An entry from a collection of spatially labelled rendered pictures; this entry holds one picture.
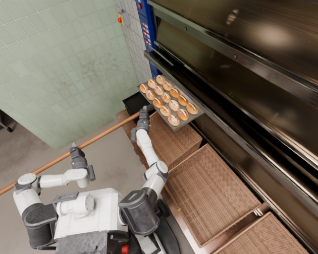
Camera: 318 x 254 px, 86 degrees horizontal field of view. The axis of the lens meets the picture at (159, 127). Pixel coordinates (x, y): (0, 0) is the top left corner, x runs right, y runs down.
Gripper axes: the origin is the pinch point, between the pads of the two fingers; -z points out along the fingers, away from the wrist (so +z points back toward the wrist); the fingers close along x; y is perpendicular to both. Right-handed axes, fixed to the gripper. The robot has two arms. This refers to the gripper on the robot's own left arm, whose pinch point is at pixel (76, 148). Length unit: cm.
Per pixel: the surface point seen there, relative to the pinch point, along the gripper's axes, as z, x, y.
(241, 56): 34, -47, 92
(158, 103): -3, -3, 64
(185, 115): 17, -3, 74
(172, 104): 4, -3, 71
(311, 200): 87, -23, 81
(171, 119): 16, -3, 64
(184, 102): 6, -2, 80
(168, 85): -15, -3, 78
